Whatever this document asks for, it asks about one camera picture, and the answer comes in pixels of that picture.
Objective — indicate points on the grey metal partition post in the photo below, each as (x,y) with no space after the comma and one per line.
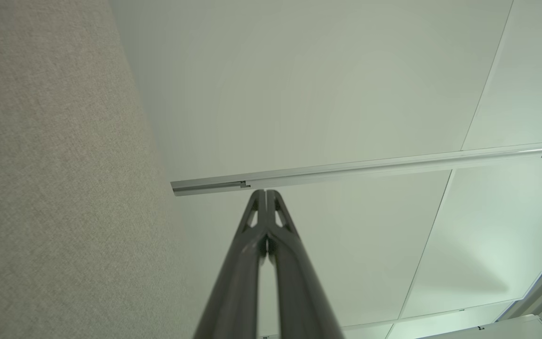
(346,168)

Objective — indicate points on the grey fabric sofa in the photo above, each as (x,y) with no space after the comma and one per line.
(54,165)

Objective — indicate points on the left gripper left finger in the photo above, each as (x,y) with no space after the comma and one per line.
(238,292)

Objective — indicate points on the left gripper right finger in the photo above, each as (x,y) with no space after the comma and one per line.
(299,301)

